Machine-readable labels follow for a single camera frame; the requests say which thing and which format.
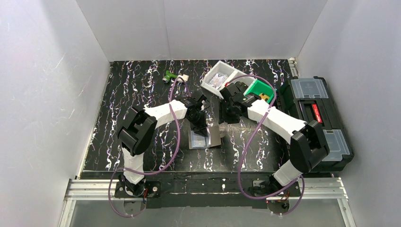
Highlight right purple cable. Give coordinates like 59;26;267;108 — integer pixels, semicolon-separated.
227;74;305;216

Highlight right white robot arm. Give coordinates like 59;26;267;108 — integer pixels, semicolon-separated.
219;83;329;187

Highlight cards in white bin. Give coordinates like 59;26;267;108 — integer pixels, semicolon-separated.
208;73;228;89

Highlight black tool box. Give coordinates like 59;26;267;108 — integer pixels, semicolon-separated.
277;76;354;173

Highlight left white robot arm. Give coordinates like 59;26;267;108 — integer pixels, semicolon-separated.
117;93;209;185

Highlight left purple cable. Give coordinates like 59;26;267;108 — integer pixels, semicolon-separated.
107;77;192;218

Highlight green plastic bin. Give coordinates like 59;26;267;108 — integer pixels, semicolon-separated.
244;79;276;104

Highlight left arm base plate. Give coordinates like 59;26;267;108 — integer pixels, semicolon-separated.
112;180;161;198

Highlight white two-compartment bin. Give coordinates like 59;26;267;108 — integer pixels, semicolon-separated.
201;61;246;99

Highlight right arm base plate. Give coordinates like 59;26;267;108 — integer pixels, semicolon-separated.
249;179;303;198

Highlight green white pipe fitting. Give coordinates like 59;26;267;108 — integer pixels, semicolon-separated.
163;70;189;84

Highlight aluminium frame rail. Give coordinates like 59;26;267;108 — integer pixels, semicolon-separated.
59;175;356;227

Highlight purple cable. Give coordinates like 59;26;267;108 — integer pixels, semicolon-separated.
107;77;192;218
227;74;305;216

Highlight yellow item in green bin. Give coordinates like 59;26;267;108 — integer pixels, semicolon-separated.
259;93;270;102

